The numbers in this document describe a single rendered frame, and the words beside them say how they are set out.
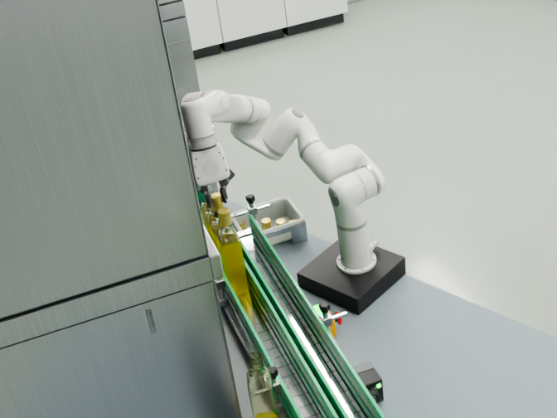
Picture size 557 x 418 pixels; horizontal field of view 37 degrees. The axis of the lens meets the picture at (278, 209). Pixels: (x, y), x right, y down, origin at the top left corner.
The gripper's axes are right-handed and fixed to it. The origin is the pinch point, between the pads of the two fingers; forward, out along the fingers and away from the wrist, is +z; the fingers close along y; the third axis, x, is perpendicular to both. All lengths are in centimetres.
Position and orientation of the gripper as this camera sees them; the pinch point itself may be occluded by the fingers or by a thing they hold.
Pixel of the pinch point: (215, 197)
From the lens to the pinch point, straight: 232.5
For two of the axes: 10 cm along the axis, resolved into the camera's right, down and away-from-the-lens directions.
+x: -3.2, -2.4, 9.1
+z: 2.1, 9.3, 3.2
